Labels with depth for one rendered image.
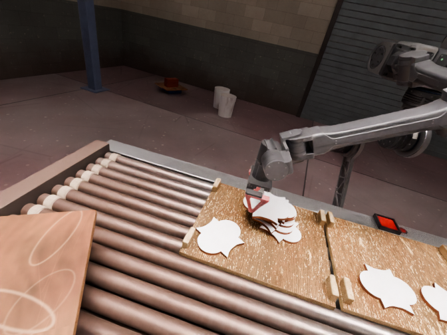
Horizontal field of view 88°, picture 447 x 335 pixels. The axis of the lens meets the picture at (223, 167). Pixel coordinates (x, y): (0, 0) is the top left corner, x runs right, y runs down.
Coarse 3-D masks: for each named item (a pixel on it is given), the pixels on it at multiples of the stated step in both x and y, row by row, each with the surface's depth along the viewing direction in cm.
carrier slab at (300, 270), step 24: (216, 192) 84; (240, 192) 87; (216, 216) 74; (240, 216) 76; (312, 216) 83; (192, 240) 65; (264, 240) 70; (312, 240) 73; (216, 264) 60; (240, 264) 61; (264, 264) 62; (288, 264) 64; (312, 264) 65; (288, 288) 58; (312, 288) 59
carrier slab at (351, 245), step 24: (336, 240) 75; (360, 240) 77; (384, 240) 79; (408, 240) 82; (336, 264) 67; (360, 264) 68; (384, 264) 70; (408, 264) 72; (432, 264) 74; (360, 288) 61; (360, 312) 56; (384, 312) 57; (432, 312) 59
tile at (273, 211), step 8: (256, 200) 73; (272, 200) 75; (264, 208) 71; (272, 208) 72; (280, 208) 72; (256, 216) 68; (264, 216) 68; (272, 216) 69; (280, 216) 69; (288, 216) 70
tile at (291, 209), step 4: (264, 192) 80; (272, 196) 78; (280, 200) 77; (284, 200) 78; (284, 204) 76; (288, 204) 76; (288, 208) 75; (292, 208) 75; (292, 212) 73; (292, 216) 72; (284, 220) 70
